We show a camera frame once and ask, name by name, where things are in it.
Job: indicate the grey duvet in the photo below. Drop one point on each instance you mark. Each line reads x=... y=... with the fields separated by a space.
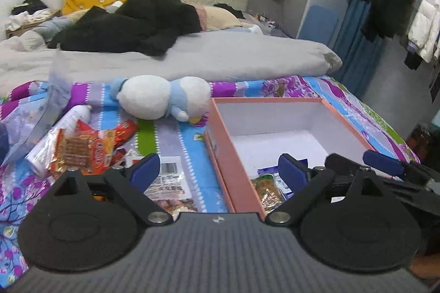
x=206 y=56

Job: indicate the beige pillow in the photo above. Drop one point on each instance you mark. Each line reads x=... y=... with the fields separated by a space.
x=220 y=18

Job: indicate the clear packet of brown squares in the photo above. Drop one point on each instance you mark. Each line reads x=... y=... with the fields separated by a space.
x=74 y=154

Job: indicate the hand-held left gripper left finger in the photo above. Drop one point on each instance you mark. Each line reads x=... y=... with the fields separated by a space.
x=146 y=171

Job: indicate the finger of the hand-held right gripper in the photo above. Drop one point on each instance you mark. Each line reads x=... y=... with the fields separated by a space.
x=381 y=160
x=340 y=162

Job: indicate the white spray bottle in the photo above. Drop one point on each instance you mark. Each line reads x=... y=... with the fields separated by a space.
x=77 y=116

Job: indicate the blue and white snack packet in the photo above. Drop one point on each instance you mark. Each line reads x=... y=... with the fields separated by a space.
x=268 y=190

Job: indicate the white and blue plush toy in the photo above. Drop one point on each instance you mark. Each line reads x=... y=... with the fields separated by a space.
x=144 y=97

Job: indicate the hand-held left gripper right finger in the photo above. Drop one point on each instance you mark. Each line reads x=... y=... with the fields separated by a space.
x=291 y=172

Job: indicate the black cloth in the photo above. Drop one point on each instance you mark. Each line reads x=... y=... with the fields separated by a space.
x=29 y=4

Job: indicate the red wrapper snack bar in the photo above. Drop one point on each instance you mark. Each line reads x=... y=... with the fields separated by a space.
x=125 y=131

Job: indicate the floral striped bedsheet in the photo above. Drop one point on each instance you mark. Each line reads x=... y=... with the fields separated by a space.
x=165 y=138

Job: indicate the red and yellow snack packet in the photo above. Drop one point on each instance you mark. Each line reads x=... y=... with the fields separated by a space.
x=101 y=150

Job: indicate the clear plastic bag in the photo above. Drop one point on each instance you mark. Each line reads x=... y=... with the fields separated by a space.
x=31 y=121

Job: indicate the white cloth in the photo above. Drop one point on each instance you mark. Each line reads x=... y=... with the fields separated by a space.
x=24 y=20

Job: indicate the black coat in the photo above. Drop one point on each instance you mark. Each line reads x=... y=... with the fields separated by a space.
x=137 y=21

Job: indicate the pink cardboard box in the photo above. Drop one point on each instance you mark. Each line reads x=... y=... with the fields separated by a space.
x=227 y=162

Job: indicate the white puffer jacket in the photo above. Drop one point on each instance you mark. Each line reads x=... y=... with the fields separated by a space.
x=426 y=18

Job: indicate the white label snack packet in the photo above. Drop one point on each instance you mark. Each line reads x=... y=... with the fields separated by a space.
x=172 y=183

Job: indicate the blue curtain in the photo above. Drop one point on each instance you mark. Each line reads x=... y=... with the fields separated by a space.
x=354 y=49

